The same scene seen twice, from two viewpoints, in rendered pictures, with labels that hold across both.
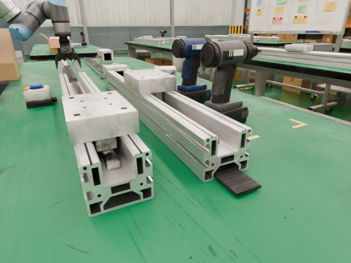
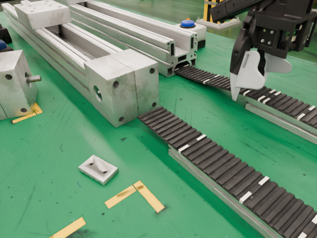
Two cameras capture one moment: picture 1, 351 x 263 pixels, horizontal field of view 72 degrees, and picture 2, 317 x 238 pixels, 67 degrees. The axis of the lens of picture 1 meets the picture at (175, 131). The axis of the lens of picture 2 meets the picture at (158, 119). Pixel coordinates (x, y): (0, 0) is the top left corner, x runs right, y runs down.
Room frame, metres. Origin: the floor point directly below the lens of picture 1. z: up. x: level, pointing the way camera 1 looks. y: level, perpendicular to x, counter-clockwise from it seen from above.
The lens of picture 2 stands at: (1.54, 0.26, 1.04)
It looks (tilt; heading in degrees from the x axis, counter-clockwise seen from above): 37 degrees down; 169
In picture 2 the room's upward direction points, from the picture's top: 3 degrees counter-clockwise
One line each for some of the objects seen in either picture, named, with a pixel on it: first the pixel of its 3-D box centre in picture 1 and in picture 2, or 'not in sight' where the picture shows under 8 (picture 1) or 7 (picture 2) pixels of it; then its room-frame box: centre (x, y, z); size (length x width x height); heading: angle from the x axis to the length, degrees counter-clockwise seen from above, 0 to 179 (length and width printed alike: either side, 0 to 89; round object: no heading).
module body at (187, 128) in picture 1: (149, 100); (48, 34); (0.74, 0.08, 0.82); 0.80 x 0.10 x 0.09; 25
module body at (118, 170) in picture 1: (85, 108); (104, 22); (0.65, 0.25, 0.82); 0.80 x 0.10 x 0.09; 25
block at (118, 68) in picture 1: (114, 76); (129, 84); (1.13, 0.28, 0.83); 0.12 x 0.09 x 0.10; 115
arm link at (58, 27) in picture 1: (61, 28); not in sight; (1.20, 0.51, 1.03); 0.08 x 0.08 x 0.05
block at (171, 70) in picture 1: (162, 78); (9, 83); (1.07, 0.05, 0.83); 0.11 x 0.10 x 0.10; 94
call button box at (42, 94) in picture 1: (41, 95); (185, 36); (0.86, 0.48, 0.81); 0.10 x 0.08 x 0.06; 115
